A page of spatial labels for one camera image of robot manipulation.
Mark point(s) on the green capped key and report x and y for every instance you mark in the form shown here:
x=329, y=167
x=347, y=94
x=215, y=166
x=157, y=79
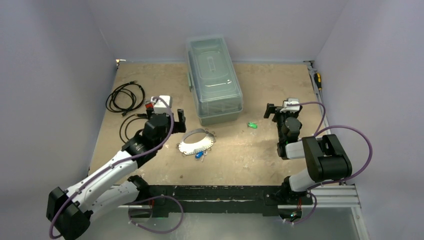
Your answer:
x=252, y=125

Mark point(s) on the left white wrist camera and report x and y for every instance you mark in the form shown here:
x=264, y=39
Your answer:
x=162, y=105

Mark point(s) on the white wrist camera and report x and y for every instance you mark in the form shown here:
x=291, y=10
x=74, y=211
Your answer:
x=290, y=101
x=162, y=105

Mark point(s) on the aluminium frame rail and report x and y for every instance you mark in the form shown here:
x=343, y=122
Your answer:
x=329, y=196

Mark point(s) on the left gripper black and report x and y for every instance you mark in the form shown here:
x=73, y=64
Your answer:
x=178, y=126

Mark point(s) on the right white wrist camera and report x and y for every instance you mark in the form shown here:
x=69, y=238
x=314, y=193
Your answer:
x=290, y=101

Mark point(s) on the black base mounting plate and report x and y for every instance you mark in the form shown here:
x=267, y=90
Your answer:
x=266, y=200

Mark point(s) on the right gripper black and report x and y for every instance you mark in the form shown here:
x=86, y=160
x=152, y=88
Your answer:
x=276, y=112

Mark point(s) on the yellow black screwdriver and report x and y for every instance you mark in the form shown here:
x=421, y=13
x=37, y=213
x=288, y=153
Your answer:
x=318, y=81

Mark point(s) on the metal key organizer plate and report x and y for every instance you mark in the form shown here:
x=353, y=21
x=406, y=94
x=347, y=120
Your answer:
x=203, y=144

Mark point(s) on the blue capped key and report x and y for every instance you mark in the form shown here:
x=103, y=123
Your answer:
x=199, y=156

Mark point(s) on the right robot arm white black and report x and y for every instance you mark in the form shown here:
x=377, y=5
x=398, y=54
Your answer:
x=325, y=158

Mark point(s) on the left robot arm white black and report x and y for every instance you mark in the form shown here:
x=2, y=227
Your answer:
x=71, y=211

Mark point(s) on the clear plastic storage box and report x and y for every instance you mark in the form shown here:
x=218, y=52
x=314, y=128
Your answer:
x=212, y=80

